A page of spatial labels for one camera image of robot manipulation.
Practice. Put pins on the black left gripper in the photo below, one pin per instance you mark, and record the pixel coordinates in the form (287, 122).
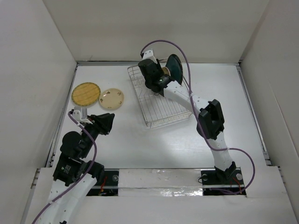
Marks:
(103, 122)

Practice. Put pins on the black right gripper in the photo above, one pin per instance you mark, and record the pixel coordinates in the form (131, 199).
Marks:
(158, 67)

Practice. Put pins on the gold brown patterned plate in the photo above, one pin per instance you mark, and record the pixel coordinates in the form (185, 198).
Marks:
(166, 71)

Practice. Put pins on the dark teal square plate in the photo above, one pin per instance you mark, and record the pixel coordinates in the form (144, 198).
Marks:
(175, 68)

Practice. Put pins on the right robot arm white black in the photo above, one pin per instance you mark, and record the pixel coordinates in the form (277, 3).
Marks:
(209, 117)

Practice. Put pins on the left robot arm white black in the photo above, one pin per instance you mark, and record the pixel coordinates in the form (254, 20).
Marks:
(76, 171)

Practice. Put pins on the cream plate with red marks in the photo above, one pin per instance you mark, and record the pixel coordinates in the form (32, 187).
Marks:
(111, 99)

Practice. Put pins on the yellow woven round plate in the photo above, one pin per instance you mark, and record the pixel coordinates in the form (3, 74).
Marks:
(85, 94)

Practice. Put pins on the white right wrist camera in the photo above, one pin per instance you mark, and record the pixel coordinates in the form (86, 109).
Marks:
(149, 54)

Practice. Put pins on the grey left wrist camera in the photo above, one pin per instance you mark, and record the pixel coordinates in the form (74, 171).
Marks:
(80, 114)

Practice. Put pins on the silver wire dish rack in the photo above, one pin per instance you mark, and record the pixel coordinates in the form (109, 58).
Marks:
(156, 110)

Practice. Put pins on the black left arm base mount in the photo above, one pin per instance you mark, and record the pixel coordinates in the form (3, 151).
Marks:
(108, 186)

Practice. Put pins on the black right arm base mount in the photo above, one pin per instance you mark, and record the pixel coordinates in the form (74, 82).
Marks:
(216, 182)

